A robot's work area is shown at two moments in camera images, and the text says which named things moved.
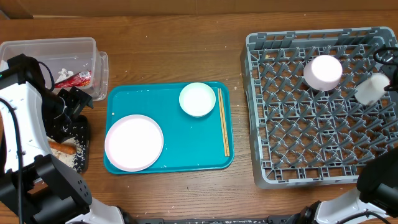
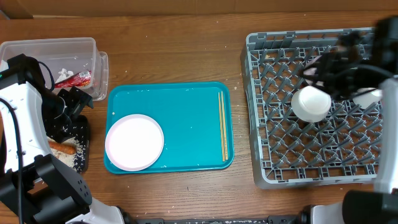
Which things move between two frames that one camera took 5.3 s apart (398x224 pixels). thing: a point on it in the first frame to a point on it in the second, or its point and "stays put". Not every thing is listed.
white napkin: [63, 74] stays put
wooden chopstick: [227, 152] stays put
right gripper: [390, 68] to [324, 65]
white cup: [371, 89] stays put
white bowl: [197, 99] to [311, 104]
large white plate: [134, 142] stays put
